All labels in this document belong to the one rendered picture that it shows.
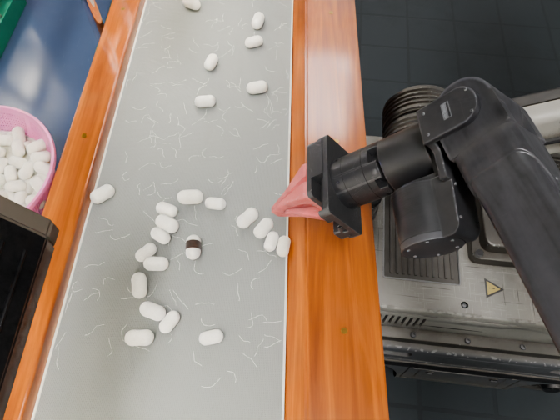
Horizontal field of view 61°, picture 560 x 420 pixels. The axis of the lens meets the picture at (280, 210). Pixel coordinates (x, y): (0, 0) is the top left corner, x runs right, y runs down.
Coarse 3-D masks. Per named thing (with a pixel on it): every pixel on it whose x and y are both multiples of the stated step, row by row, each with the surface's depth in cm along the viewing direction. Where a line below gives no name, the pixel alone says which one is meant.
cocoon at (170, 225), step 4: (160, 216) 69; (164, 216) 69; (156, 220) 69; (160, 220) 68; (164, 220) 68; (168, 220) 68; (172, 220) 68; (156, 224) 69; (160, 224) 68; (164, 224) 68; (168, 224) 68; (172, 224) 68; (176, 224) 68; (164, 228) 68; (168, 228) 68; (172, 228) 68; (176, 228) 68; (172, 232) 69
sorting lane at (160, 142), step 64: (256, 0) 97; (128, 64) 87; (192, 64) 88; (256, 64) 88; (128, 128) 80; (192, 128) 80; (256, 128) 80; (128, 192) 73; (256, 192) 73; (128, 256) 68; (256, 256) 68; (64, 320) 63; (128, 320) 63; (192, 320) 63; (256, 320) 63; (64, 384) 59; (128, 384) 59; (192, 384) 59; (256, 384) 59
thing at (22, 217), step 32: (0, 224) 31; (32, 224) 33; (0, 256) 30; (32, 256) 32; (0, 288) 30; (32, 288) 32; (0, 320) 29; (0, 352) 29; (0, 384) 28; (0, 416) 28
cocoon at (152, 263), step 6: (150, 258) 65; (156, 258) 65; (162, 258) 66; (144, 264) 65; (150, 264) 65; (156, 264) 65; (162, 264) 65; (150, 270) 66; (156, 270) 66; (162, 270) 66
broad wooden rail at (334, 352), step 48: (336, 0) 93; (336, 48) 86; (336, 96) 80; (336, 240) 66; (288, 288) 65; (336, 288) 63; (288, 336) 61; (336, 336) 59; (288, 384) 58; (336, 384) 56; (384, 384) 57
